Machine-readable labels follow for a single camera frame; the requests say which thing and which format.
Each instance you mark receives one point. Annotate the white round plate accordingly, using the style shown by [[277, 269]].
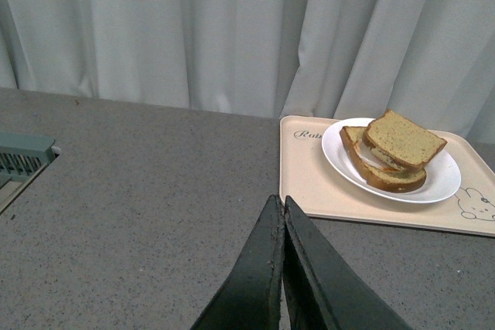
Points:
[[443, 174]]

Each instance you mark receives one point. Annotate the beige rabbit tray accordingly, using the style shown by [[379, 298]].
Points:
[[321, 191]]

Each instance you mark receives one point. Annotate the bread slice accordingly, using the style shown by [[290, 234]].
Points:
[[401, 143], [378, 176]]

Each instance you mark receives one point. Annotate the grey-green grille fixture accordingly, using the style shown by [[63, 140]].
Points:
[[23, 158]]

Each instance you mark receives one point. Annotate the white curtain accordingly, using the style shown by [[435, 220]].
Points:
[[430, 60]]

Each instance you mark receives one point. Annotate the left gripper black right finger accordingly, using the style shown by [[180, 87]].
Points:
[[321, 289]]

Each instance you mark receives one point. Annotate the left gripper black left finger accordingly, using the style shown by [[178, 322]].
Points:
[[250, 296]]

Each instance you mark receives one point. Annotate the fried egg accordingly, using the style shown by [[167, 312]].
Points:
[[363, 152]]

